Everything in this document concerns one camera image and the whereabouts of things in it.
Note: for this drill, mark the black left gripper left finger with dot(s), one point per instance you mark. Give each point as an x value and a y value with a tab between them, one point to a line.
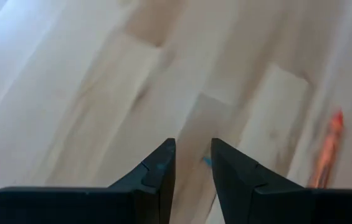
150	186

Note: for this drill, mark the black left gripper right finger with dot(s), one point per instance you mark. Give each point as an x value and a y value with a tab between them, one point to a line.
241	189

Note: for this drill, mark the blue violet crayon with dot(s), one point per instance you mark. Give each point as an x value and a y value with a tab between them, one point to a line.
207	161

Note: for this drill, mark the orange crayon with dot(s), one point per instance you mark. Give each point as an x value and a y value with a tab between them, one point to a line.
328	149

